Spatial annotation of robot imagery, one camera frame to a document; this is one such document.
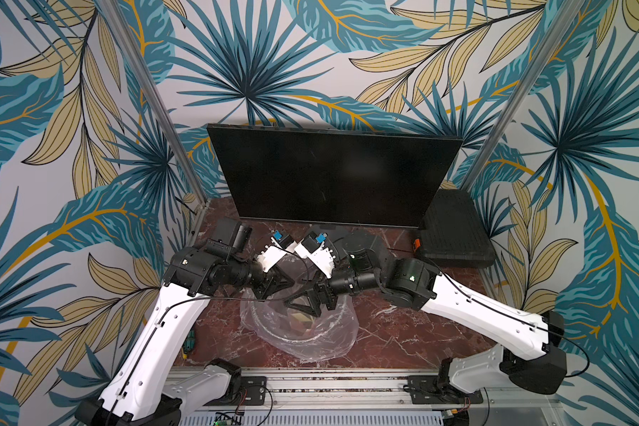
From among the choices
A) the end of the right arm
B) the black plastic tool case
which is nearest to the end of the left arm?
the end of the right arm

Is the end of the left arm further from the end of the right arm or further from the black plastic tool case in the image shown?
the black plastic tool case

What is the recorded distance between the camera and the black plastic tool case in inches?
38.1
